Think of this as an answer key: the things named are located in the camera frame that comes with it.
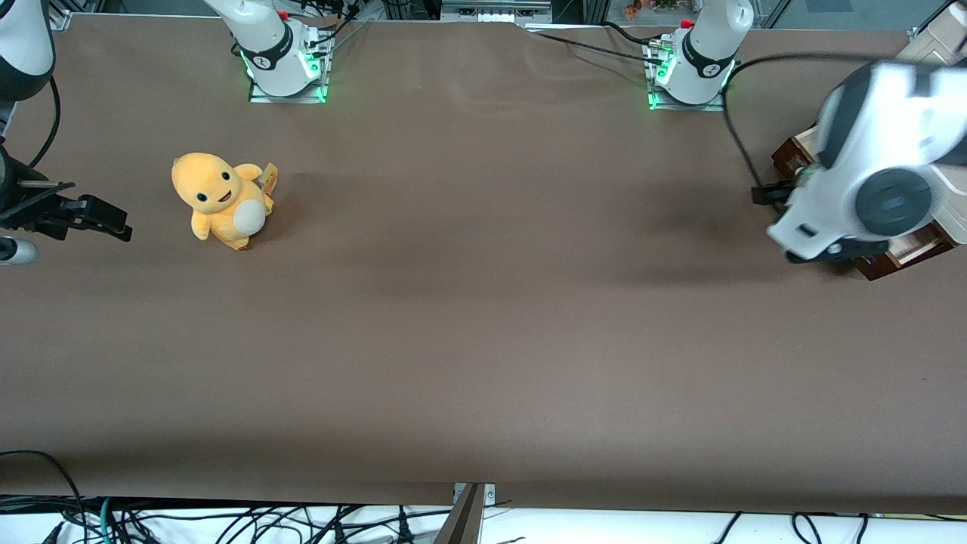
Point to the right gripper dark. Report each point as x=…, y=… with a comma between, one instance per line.
x=16, y=204

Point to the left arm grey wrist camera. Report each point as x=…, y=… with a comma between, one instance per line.
x=838, y=252

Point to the small orange object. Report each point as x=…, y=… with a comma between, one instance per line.
x=632, y=9

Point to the dark camera mount pole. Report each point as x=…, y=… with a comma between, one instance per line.
x=462, y=525

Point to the yellow plush toy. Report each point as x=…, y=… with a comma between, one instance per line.
x=215, y=193

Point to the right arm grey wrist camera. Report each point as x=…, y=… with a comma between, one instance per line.
x=15, y=251

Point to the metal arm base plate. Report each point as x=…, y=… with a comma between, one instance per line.
x=302, y=99
x=714, y=106

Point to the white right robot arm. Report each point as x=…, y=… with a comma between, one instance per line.
x=276, y=60

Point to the grey metal mount bracket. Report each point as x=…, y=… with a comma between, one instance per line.
x=491, y=495

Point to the grey electronics box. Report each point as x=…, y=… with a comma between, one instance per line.
x=495, y=11

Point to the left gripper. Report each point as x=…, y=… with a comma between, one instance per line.
x=772, y=194

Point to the beige drawer cabinet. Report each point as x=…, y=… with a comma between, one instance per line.
x=940, y=41

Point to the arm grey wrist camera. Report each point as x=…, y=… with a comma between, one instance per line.
x=15, y=251
x=838, y=252

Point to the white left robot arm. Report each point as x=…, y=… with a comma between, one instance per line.
x=899, y=121

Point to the brown table cover sheet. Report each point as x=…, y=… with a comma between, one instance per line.
x=483, y=317

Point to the dark wood drawer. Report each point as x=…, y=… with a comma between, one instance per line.
x=906, y=253

